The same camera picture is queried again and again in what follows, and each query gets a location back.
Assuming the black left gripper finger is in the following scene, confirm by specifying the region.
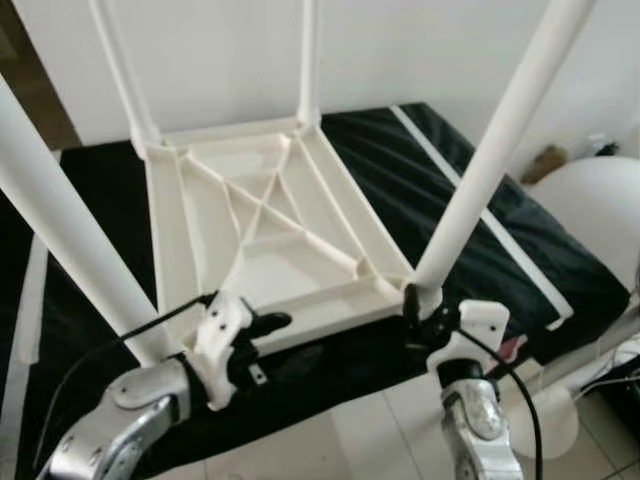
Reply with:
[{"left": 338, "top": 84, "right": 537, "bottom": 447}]
[{"left": 245, "top": 312, "right": 293, "bottom": 341}]

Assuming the red patterned cloth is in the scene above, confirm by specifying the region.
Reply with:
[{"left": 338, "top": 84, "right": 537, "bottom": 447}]
[{"left": 498, "top": 335, "right": 529, "bottom": 363}]

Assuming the white tape strip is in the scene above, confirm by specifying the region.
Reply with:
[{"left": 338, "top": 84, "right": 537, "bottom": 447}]
[
  {"left": 0, "top": 150, "right": 61, "bottom": 471},
  {"left": 390, "top": 103, "right": 573, "bottom": 331}
]

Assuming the small brown lumpy object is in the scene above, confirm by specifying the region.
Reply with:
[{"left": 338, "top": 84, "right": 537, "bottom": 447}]
[{"left": 525, "top": 145, "right": 569, "bottom": 186}]

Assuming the white standing fan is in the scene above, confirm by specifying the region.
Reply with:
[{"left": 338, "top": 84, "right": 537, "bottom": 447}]
[{"left": 520, "top": 155, "right": 640, "bottom": 461}]

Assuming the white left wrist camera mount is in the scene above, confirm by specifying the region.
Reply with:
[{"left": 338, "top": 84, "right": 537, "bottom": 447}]
[{"left": 190, "top": 290, "right": 256, "bottom": 411}]

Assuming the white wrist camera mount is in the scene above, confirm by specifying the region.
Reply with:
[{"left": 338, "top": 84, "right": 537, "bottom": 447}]
[
  {"left": 428, "top": 300, "right": 511, "bottom": 381},
  {"left": 190, "top": 290, "right": 256, "bottom": 411}
]

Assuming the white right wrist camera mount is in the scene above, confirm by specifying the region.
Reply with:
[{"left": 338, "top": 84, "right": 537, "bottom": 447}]
[{"left": 428, "top": 300, "right": 511, "bottom": 381}]

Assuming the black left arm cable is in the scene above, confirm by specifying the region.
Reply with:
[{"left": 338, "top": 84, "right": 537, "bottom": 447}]
[{"left": 35, "top": 292, "right": 216, "bottom": 471}]

